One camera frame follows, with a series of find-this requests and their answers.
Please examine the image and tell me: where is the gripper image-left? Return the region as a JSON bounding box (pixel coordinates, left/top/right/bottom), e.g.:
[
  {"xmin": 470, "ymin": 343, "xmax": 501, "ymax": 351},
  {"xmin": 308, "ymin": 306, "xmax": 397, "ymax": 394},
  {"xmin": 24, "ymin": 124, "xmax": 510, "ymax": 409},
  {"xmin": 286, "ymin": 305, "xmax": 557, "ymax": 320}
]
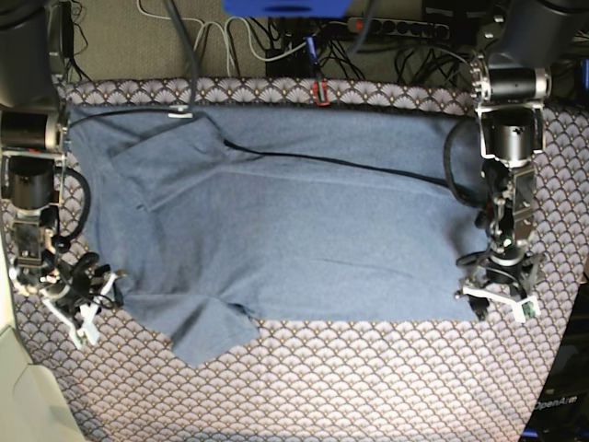
[{"xmin": 9, "ymin": 251, "xmax": 113, "ymax": 318}]

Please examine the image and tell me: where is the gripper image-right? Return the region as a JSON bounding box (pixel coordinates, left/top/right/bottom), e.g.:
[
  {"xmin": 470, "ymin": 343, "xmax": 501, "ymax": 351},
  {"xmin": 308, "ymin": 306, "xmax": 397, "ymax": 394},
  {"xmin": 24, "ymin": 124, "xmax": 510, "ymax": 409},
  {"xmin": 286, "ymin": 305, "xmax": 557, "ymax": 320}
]
[{"xmin": 457, "ymin": 250, "xmax": 543, "ymax": 321}]

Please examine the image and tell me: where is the blue grey T-shirt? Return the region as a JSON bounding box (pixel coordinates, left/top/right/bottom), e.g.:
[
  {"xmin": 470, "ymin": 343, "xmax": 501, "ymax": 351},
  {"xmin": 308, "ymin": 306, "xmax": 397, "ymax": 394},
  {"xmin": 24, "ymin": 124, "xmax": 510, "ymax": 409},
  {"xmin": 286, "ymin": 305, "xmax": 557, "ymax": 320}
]
[{"xmin": 69, "ymin": 106, "xmax": 486, "ymax": 366}]

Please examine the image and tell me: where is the black OpenArm base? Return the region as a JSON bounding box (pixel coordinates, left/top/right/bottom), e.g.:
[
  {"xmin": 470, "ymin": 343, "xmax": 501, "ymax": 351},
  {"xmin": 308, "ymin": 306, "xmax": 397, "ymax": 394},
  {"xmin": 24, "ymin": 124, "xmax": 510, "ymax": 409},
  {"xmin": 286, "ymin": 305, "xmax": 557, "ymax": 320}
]
[{"xmin": 520, "ymin": 281, "xmax": 588, "ymax": 441}]

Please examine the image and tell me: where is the fan patterned table cloth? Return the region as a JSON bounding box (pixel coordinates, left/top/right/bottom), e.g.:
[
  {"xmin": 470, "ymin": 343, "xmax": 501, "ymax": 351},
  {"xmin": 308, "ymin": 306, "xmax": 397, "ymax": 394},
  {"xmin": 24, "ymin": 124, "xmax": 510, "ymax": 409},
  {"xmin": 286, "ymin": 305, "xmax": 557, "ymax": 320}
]
[{"xmin": 14, "ymin": 78, "xmax": 588, "ymax": 441}]

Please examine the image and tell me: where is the red black clamp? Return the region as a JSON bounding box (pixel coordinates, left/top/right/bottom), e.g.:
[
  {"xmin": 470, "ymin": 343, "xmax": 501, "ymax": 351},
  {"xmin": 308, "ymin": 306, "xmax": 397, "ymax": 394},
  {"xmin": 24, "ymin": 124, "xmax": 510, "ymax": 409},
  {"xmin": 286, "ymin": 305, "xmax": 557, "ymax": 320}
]
[{"xmin": 312, "ymin": 81, "xmax": 330, "ymax": 107}]

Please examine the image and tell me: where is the black power strip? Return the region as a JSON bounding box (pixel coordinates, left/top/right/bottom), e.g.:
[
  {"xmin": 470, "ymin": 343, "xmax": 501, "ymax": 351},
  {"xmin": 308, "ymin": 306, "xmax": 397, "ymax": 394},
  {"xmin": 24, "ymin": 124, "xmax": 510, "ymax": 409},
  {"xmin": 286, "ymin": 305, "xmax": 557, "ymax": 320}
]
[{"xmin": 368, "ymin": 18, "xmax": 451, "ymax": 41}]

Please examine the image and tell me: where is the blue box overhead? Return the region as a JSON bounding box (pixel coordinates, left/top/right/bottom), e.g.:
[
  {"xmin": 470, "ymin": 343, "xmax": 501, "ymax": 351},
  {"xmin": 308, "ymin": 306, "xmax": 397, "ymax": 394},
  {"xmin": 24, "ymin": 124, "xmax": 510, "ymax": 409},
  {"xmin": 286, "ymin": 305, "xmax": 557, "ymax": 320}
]
[{"xmin": 223, "ymin": 0, "xmax": 351, "ymax": 17}]

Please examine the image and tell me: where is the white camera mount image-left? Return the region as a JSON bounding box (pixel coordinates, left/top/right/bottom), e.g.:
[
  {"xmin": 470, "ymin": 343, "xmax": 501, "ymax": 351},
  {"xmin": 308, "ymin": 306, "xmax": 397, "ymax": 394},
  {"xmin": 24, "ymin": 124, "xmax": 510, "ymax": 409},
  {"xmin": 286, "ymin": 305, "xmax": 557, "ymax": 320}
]
[{"xmin": 40, "ymin": 266, "xmax": 126, "ymax": 350}]

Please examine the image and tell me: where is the white cable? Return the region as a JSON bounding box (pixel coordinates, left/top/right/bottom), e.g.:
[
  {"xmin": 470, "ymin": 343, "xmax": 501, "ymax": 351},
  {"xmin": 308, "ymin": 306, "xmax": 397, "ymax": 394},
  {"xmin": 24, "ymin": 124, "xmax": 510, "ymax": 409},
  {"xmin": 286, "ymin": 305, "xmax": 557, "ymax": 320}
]
[{"xmin": 136, "ymin": 0, "xmax": 308, "ymax": 77}]

